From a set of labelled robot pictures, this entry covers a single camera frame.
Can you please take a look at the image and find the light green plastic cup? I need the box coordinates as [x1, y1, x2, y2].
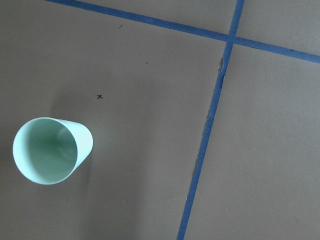
[12, 117, 94, 185]

